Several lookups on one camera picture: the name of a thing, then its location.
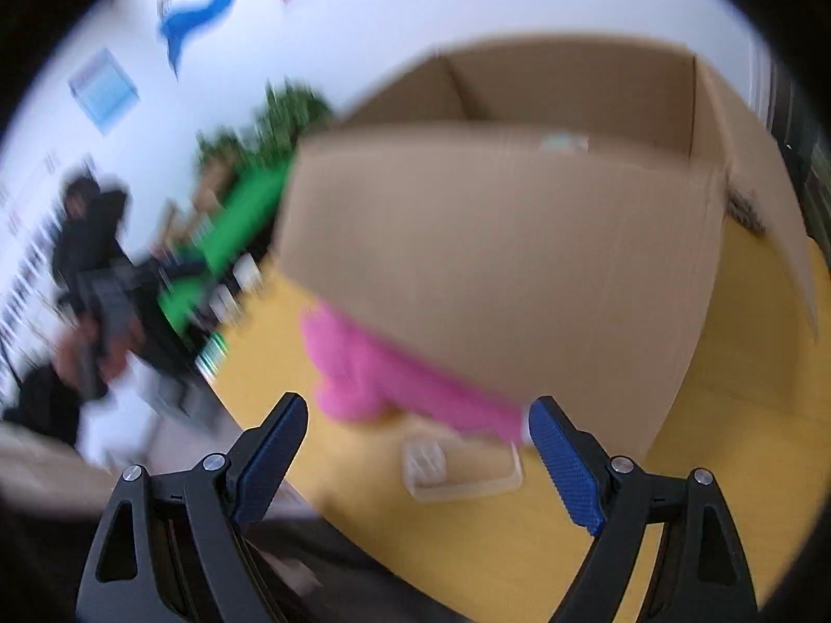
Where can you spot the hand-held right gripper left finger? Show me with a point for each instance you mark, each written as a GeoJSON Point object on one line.
{"type": "Point", "coordinates": [269, 467]}

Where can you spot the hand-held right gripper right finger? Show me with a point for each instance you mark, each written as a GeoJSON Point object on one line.
{"type": "Point", "coordinates": [566, 467]}

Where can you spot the yellow desktop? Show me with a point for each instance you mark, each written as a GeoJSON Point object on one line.
{"type": "Point", "coordinates": [707, 428]}

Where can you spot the clear plastic tray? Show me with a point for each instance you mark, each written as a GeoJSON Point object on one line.
{"type": "Point", "coordinates": [454, 480]}

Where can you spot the pink plastic item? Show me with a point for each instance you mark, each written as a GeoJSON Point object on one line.
{"type": "Point", "coordinates": [363, 370]}

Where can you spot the white cup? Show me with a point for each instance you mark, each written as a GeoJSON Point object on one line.
{"type": "Point", "coordinates": [247, 276]}

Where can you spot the brown cardboard box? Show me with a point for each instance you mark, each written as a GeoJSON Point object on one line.
{"type": "Point", "coordinates": [493, 259]}

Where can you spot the green chair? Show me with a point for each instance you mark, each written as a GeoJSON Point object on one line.
{"type": "Point", "coordinates": [224, 240]}

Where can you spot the green potted plant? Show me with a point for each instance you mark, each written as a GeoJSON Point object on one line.
{"type": "Point", "coordinates": [292, 110]}

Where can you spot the light blue wall poster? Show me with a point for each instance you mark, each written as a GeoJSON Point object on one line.
{"type": "Point", "coordinates": [104, 91]}

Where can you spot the blue wave wall decoration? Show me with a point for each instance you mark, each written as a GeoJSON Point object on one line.
{"type": "Point", "coordinates": [195, 13]}

